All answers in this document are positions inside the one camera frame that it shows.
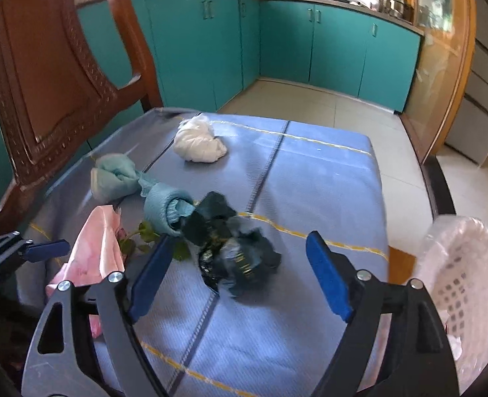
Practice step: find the dark foil wrapper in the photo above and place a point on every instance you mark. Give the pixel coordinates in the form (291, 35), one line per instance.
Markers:
(235, 264)

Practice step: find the carved dark wooden chair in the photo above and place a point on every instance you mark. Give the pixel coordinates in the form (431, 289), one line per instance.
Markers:
(41, 91)

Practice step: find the teal base cabinet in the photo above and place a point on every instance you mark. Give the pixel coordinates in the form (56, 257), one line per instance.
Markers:
(335, 49)
(186, 49)

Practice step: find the green vegetable leaf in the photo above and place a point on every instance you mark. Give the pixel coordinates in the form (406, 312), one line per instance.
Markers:
(147, 235)

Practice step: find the wood framed glass door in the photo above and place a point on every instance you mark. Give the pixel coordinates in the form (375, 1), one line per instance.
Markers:
(438, 70)

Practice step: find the white mesh plastic wastebasket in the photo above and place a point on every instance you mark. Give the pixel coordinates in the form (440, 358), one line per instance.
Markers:
(463, 293)

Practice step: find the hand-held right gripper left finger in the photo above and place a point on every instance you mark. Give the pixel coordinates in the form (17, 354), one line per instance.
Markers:
(149, 275)

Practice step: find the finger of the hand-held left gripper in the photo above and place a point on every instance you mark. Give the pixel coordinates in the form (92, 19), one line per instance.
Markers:
(47, 250)

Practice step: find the stainless steel pot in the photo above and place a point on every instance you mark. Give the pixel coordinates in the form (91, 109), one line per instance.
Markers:
(399, 6)

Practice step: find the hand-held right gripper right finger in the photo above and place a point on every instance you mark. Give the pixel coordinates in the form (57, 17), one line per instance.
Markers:
(326, 277)

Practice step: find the white tissue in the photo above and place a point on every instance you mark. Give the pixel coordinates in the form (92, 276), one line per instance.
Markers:
(198, 144)

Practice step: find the blue striped cloth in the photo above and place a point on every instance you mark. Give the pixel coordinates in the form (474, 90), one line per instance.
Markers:
(310, 165)

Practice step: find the teal cloth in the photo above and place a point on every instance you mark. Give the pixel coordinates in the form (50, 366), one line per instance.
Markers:
(111, 178)
(161, 209)

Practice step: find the pink plastic wrapper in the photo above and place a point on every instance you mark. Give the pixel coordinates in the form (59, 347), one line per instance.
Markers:
(91, 252)

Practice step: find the clear plastic liner bag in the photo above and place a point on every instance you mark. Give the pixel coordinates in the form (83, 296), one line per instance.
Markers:
(442, 235)

